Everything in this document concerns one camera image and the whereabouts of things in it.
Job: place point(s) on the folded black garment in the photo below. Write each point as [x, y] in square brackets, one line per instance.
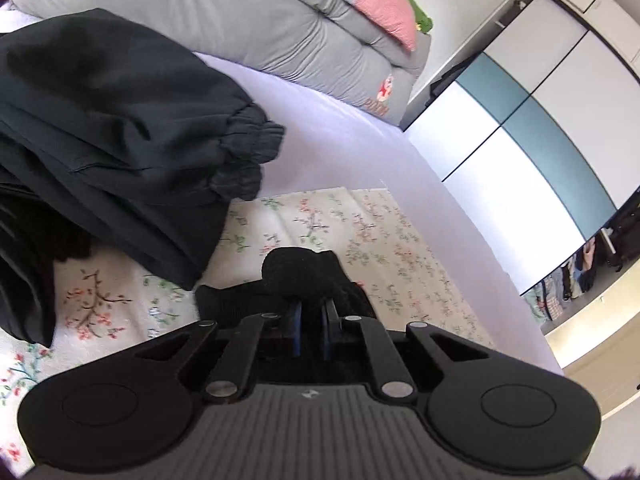
[30, 260]

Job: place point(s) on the floral blanket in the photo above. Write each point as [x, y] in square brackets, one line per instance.
[310, 220]

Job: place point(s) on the white and blue wardrobe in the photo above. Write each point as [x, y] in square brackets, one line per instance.
[525, 160]

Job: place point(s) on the pink checked pillow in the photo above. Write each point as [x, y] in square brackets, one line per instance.
[385, 5]

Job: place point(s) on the shelf of folded clothes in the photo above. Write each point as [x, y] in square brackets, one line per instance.
[570, 275]

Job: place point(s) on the grey padded cushion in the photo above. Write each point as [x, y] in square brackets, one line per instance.
[250, 20]

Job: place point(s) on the green plush toy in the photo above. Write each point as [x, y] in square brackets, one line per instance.
[422, 20]

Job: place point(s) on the dark grey folded pants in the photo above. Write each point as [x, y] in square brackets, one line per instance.
[100, 110]

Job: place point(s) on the black pants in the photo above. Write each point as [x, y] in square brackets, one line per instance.
[300, 270]

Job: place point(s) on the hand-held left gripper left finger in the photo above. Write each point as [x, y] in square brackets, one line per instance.
[296, 332]

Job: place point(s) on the bed with lilac sheet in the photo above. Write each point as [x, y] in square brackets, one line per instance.
[350, 150]

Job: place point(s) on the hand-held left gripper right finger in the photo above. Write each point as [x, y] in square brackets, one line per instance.
[327, 332]

